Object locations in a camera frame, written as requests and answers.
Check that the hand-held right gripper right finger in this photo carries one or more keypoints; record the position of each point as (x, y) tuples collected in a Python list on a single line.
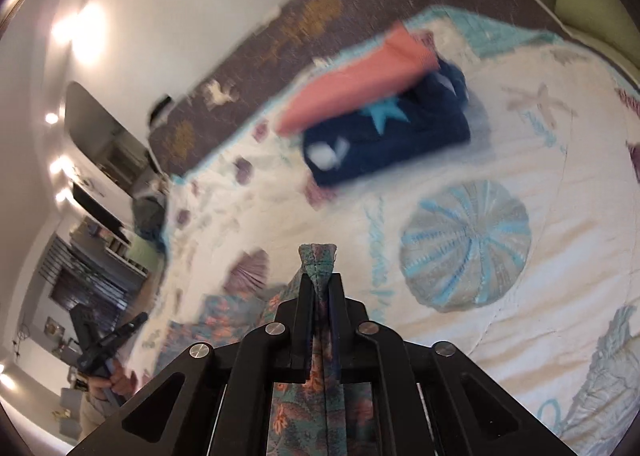
[(337, 326)]

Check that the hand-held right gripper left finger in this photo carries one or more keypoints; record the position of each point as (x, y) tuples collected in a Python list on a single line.
[(302, 326)]

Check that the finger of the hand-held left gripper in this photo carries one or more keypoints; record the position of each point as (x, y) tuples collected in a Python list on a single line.
[(122, 331), (82, 331)]

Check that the teal floral long-sleeved shirt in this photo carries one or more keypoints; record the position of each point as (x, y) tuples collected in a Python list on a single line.
[(320, 261)]

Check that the person's left forearm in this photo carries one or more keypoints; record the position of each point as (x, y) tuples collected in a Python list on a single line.
[(95, 411)]

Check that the pile of grey-blue clothes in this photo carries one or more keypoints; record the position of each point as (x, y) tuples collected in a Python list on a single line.
[(147, 216)]

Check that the person's left hand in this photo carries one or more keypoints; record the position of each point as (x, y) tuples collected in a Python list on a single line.
[(120, 381)]

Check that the folded navy star-print garment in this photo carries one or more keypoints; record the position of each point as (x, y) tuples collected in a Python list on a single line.
[(400, 136)]

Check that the black item behind mattress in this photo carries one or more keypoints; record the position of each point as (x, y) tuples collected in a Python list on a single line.
[(161, 109)]

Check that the folded pink garment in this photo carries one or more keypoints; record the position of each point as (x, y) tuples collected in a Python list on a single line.
[(350, 86)]

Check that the white sea-print quilt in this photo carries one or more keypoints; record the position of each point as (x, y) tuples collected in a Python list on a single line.
[(550, 161)]

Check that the grey deer-print mattress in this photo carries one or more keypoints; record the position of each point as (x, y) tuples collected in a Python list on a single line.
[(300, 46)]

